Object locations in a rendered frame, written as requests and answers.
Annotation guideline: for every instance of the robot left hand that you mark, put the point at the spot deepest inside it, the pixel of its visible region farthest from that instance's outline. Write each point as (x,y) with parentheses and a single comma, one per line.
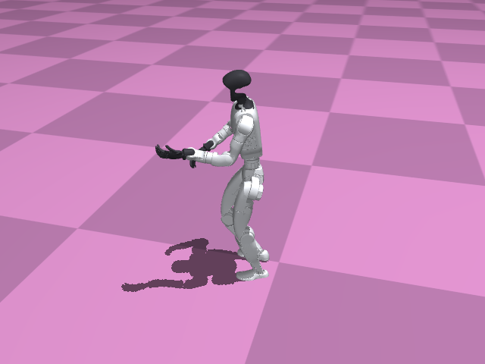
(173,154)

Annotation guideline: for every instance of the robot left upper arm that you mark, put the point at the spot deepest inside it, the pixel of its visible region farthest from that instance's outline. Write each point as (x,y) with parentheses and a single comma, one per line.
(244,128)

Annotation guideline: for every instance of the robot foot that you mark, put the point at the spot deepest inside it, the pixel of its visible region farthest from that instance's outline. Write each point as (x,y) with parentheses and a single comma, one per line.
(264,255)
(251,275)

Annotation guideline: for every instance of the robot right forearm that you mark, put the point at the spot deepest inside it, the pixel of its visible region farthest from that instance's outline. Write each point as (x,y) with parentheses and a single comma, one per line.
(221,135)

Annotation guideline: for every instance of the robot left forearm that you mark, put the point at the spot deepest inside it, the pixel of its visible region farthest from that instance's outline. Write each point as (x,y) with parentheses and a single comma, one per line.
(210,158)

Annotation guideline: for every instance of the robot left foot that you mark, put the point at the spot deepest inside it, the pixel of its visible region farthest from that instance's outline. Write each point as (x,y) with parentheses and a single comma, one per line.
(251,275)

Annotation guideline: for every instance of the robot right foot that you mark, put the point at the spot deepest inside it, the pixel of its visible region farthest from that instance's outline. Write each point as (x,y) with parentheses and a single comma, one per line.
(264,255)

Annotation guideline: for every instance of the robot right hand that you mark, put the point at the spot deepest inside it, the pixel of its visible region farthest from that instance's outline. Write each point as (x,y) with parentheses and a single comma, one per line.
(206,147)

